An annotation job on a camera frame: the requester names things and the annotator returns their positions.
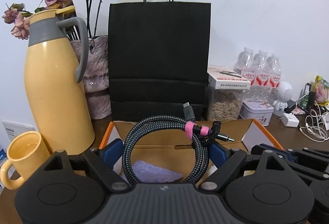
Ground yellow thermos jug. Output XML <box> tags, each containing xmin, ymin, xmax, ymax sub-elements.
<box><xmin>24</xmin><ymin>5</ymin><xmax>95</xmax><ymax>155</ymax></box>

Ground yellow ceramic mug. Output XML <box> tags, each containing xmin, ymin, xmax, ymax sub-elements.
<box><xmin>1</xmin><ymin>131</ymin><xmax>51</xmax><ymax>190</ymax></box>

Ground black paper shopping bag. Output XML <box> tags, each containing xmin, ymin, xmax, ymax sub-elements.
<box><xmin>108</xmin><ymin>0</ymin><xmax>211</xmax><ymax>122</ymax></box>

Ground purple knitted cloth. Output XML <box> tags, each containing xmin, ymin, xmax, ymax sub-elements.
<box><xmin>132</xmin><ymin>160</ymin><xmax>183</xmax><ymax>184</ymax></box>

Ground left water bottle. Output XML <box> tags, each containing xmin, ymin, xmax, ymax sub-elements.
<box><xmin>233</xmin><ymin>47</ymin><xmax>256</xmax><ymax>85</ymax></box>

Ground white charger block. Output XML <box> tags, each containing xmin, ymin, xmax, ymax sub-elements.
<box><xmin>280</xmin><ymin>113</ymin><xmax>299</xmax><ymax>127</ymax></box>

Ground clear jar of seeds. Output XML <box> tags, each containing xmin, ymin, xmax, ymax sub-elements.
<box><xmin>207</xmin><ymin>87</ymin><xmax>245</xmax><ymax>121</ymax></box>

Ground white robot figurine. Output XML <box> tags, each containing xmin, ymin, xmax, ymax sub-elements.
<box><xmin>273</xmin><ymin>81</ymin><xmax>293</xmax><ymax>111</ymax></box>

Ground right water bottle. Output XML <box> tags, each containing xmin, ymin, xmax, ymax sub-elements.
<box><xmin>266</xmin><ymin>53</ymin><xmax>282</xmax><ymax>97</ymax></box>

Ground middle water bottle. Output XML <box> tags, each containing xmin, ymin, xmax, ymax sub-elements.
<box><xmin>253</xmin><ymin>50</ymin><xmax>270</xmax><ymax>94</ymax></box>

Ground braided grey black cable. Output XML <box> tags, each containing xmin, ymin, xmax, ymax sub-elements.
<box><xmin>121</xmin><ymin>102</ymin><xmax>235</xmax><ymax>187</ymax></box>

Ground colourful snack packet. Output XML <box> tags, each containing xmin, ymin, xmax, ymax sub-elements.
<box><xmin>314</xmin><ymin>75</ymin><xmax>329</xmax><ymax>106</ymax></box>

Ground white earphone cables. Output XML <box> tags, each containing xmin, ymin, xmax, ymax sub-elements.
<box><xmin>299</xmin><ymin>101</ymin><xmax>329</xmax><ymax>142</ymax></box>

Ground pink textured vase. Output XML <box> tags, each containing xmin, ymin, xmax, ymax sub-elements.
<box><xmin>82</xmin><ymin>36</ymin><xmax>111</xmax><ymax>120</ymax></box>

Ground white flat box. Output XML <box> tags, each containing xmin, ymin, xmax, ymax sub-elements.
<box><xmin>207</xmin><ymin>66</ymin><xmax>251</xmax><ymax>91</ymax></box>

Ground white tin box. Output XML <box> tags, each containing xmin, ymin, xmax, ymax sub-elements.
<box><xmin>239</xmin><ymin>99</ymin><xmax>274</xmax><ymax>126</ymax></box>

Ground water bottle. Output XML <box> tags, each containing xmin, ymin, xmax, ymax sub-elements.
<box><xmin>253</xmin><ymin>50</ymin><xmax>270</xmax><ymax>94</ymax></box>
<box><xmin>266</xmin><ymin>53</ymin><xmax>282</xmax><ymax>97</ymax></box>
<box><xmin>233</xmin><ymin>47</ymin><xmax>256</xmax><ymax>85</ymax></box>

